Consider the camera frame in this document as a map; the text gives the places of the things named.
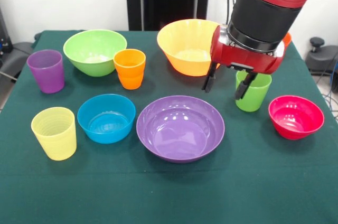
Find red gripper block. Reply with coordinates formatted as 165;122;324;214
201;24;286;100

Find green cup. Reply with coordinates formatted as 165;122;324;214
235;70;273;113

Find large yellow-orange bowl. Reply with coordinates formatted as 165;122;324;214
156;18;221;77

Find purple bowl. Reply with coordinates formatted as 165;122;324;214
136;95;226;164

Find pink bowl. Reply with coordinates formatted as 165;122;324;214
268;95;325;141

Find red-orange bowl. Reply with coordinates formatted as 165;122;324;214
282;32;293;46

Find orange cup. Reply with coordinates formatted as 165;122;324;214
113;48;147;90

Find dark grey stand base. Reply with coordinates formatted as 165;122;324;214
0;41;36;82
305;36;338;76

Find dark green tablecloth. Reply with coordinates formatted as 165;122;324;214
0;30;338;224

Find blue bowl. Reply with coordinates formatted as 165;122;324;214
77;94;137;145

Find green bowl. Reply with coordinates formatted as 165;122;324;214
62;29;128;78

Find purple cup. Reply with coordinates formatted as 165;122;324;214
26;49;65;95

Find yellow cup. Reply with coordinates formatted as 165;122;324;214
31;106;78;161

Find black electronic device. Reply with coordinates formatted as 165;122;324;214
0;7;13;60

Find blue cable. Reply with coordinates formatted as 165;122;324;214
323;59;338;119

